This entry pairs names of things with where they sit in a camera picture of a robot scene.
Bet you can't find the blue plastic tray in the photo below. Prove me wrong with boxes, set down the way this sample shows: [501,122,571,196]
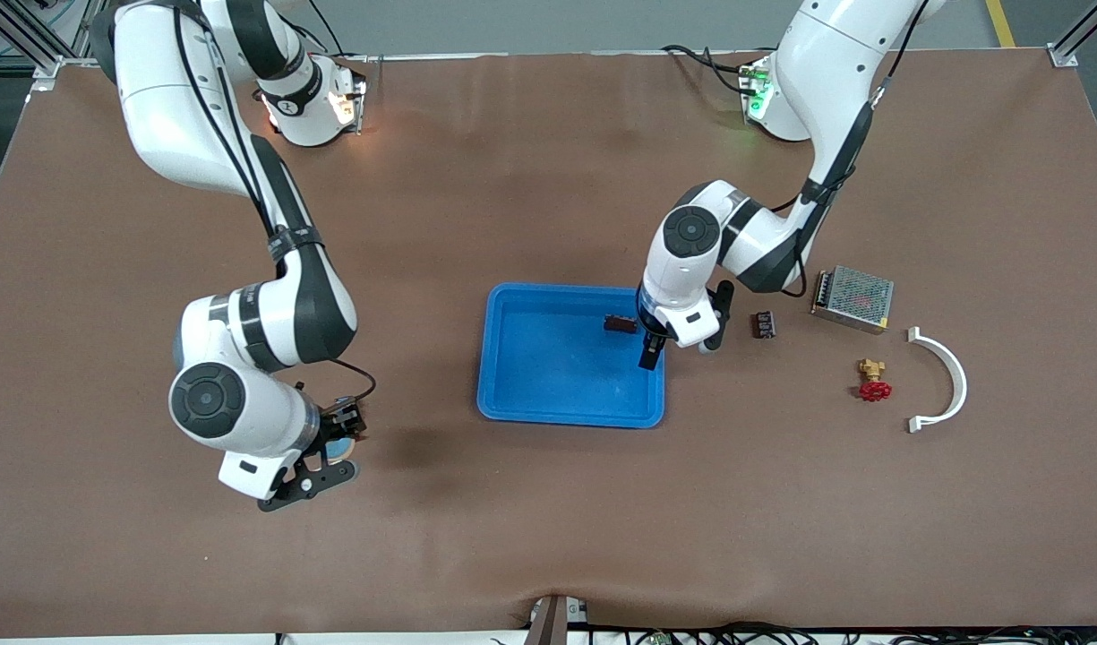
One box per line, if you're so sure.
[476,283,667,429]

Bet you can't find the metal mesh power supply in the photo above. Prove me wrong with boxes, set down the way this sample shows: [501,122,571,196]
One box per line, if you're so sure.
[810,265,896,335]

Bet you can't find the brass valve red handwheel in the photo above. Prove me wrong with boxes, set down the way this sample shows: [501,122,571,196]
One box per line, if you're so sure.
[855,358,893,402]

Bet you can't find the brown table cover sheet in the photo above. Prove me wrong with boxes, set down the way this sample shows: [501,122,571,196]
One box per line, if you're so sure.
[0,49,1097,639]

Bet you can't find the white curved pipe clamp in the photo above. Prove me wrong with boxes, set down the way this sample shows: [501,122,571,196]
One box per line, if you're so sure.
[906,326,968,434]

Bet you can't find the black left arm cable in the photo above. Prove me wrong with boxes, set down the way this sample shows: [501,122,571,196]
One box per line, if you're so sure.
[772,0,925,298]

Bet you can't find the grey metal bracket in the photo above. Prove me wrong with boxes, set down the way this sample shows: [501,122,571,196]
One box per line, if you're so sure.
[523,593,590,645]

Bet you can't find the aluminium frame post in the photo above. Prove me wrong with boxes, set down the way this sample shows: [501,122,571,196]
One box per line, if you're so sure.
[1048,0,1097,69]
[0,0,97,82]

